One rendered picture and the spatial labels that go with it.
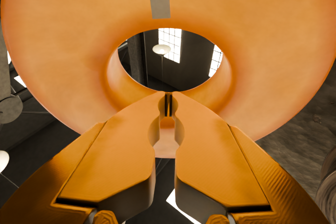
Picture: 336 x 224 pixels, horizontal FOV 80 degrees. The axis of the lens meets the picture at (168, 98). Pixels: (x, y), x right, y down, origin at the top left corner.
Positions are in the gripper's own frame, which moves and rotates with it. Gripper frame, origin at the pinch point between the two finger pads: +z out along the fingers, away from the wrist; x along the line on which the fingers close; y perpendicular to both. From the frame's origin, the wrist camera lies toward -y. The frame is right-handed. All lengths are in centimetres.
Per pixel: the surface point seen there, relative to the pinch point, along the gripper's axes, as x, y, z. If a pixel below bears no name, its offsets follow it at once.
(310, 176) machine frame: 40, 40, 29
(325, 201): 29.8, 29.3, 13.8
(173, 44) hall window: -1, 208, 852
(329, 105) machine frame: 33.6, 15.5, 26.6
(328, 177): 27.5, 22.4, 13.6
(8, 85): -177, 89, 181
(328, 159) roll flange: 31.7, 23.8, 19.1
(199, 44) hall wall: 100, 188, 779
